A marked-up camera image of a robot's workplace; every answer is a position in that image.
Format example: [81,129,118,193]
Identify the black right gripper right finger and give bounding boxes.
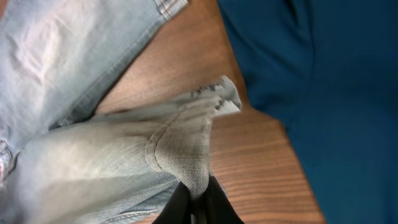
[203,176,244,224]

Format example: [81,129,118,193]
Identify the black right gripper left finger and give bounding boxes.
[152,182,192,224]

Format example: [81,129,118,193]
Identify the light blue denim shorts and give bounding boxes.
[1,0,242,223]

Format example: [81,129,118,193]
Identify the blue shirt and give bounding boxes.
[218,0,397,223]

